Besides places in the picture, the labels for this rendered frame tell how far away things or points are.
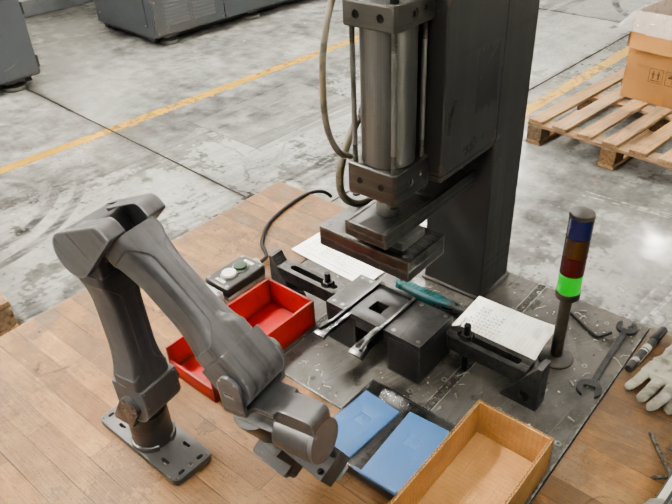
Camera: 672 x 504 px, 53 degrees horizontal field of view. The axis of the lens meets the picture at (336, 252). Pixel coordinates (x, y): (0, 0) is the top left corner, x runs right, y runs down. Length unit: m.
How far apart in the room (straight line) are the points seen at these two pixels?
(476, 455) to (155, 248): 0.57
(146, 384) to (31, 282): 2.30
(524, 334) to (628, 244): 2.11
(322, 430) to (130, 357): 0.30
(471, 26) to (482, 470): 0.63
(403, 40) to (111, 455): 0.75
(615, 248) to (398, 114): 2.37
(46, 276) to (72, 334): 1.89
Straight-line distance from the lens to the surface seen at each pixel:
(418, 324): 1.15
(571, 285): 1.12
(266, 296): 1.32
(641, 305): 2.93
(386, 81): 0.93
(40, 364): 1.34
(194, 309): 0.79
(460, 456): 1.06
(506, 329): 1.21
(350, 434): 1.06
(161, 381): 1.01
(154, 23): 6.06
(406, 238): 1.05
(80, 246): 0.84
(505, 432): 1.06
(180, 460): 1.09
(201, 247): 1.54
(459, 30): 0.98
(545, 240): 3.21
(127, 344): 0.95
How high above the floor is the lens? 1.73
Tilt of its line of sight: 34 degrees down
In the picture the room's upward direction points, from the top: 3 degrees counter-clockwise
